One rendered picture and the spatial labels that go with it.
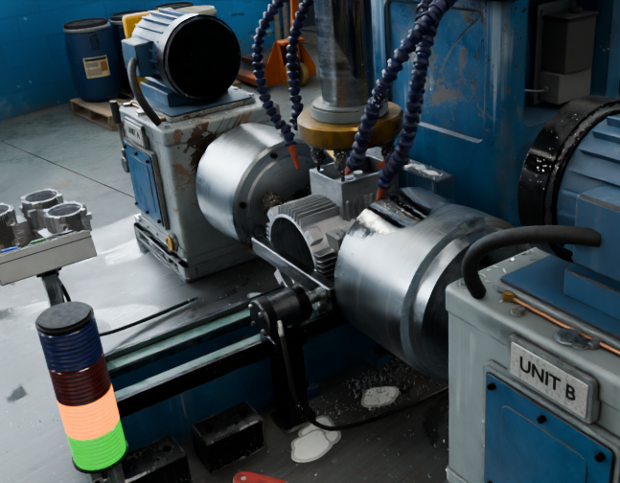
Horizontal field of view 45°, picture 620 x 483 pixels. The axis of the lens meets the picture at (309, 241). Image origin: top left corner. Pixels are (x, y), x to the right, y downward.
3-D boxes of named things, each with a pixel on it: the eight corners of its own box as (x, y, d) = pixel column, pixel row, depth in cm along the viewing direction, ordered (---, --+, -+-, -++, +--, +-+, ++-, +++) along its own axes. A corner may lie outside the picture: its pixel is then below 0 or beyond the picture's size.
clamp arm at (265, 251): (343, 300, 120) (264, 247, 140) (342, 284, 118) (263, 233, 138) (325, 308, 118) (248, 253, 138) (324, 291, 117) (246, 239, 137)
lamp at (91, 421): (109, 400, 89) (102, 368, 87) (126, 425, 84) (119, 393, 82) (58, 420, 86) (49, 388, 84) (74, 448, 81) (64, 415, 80)
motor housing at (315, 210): (356, 254, 152) (351, 165, 143) (418, 288, 137) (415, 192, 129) (270, 286, 143) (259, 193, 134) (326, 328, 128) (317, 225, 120)
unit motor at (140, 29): (204, 159, 205) (179, -2, 187) (263, 192, 180) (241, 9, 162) (113, 184, 194) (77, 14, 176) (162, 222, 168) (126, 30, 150)
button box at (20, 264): (90, 255, 142) (81, 228, 141) (99, 255, 135) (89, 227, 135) (-4, 285, 134) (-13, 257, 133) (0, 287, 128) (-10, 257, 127)
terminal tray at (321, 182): (365, 189, 142) (362, 152, 139) (401, 204, 133) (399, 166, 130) (311, 206, 136) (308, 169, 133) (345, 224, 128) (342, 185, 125)
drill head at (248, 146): (270, 197, 184) (259, 97, 173) (358, 247, 155) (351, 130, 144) (175, 228, 173) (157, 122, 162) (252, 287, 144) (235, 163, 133)
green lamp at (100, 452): (117, 429, 91) (109, 400, 89) (134, 457, 86) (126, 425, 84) (67, 450, 88) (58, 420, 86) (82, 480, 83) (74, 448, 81)
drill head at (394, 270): (424, 284, 139) (421, 155, 129) (612, 390, 107) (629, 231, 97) (310, 332, 128) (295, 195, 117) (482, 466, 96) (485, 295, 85)
